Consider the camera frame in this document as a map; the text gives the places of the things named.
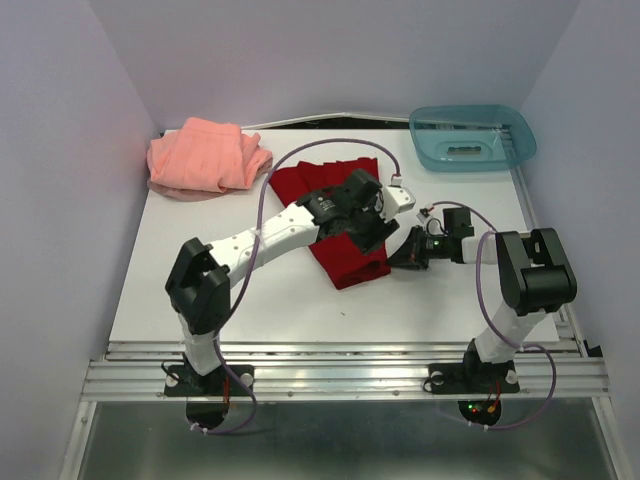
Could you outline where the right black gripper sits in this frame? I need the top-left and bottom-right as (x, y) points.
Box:
(383, 224), (451, 269)

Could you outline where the red pleated skirt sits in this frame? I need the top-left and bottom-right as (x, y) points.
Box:
(269, 157), (391, 290)

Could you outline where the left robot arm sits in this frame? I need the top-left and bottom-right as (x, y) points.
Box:
(165, 169), (415, 394)

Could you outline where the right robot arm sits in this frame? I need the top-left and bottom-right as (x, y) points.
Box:
(388, 202), (577, 394)

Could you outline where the teal plastic bin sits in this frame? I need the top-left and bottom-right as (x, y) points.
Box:
(408, 105), (537, 173)

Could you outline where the pink folded skirt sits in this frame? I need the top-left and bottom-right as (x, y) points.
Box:
(147, 117), (273, 195)

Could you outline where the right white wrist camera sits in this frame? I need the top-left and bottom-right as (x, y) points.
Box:
(417, 207), (446, 235)

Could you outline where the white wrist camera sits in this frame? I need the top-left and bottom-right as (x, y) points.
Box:
(380, 185), (416, 220)
(417, 207), (446, 235)

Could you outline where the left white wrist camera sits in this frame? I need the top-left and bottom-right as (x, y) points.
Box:
(380, 185), (416, 220)

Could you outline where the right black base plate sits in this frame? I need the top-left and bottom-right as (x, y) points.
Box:
(422, 362), (520, 396)

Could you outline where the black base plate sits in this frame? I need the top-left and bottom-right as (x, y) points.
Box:
(422, 362), (520, 396)
(161, 363), (249, 398)

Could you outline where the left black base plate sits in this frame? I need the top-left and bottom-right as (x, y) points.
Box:
(161, 363), (249, 398)

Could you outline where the aluminium rail frame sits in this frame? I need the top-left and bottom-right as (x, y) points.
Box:
(59, 299), (626, 480)

